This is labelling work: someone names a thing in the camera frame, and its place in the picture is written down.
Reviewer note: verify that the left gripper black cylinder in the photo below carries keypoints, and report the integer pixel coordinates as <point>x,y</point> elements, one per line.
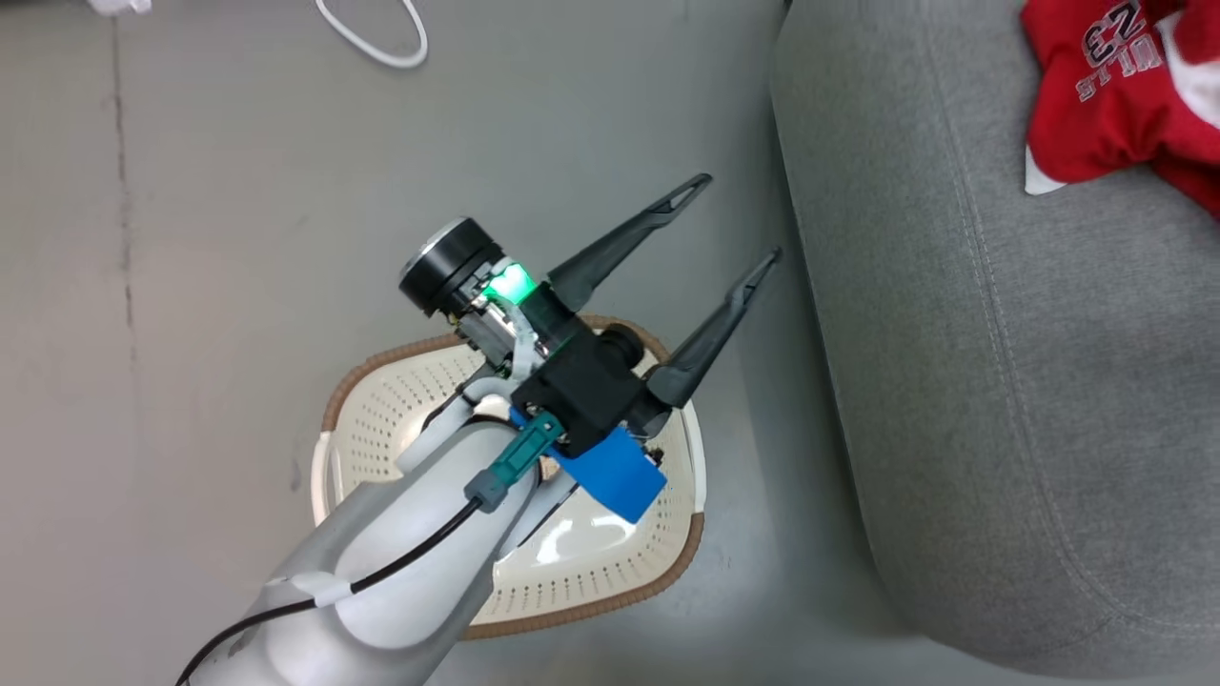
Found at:
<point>448,267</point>

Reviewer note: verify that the red and white shirt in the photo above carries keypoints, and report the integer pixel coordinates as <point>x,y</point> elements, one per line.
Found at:
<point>1106,105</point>

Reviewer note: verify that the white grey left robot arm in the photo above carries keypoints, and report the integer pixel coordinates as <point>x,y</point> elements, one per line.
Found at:
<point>400,553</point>

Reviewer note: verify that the cream perforated laundry basket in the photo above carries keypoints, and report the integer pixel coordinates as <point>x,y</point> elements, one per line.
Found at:
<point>581,572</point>

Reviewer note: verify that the grey fabric sofa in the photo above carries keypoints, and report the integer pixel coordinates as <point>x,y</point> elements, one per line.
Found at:
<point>1001,381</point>

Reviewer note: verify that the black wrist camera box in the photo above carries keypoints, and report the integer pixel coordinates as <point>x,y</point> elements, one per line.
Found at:
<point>581,391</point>

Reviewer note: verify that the blue plastic bracket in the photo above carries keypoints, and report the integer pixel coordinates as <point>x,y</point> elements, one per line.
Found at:
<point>615,476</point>

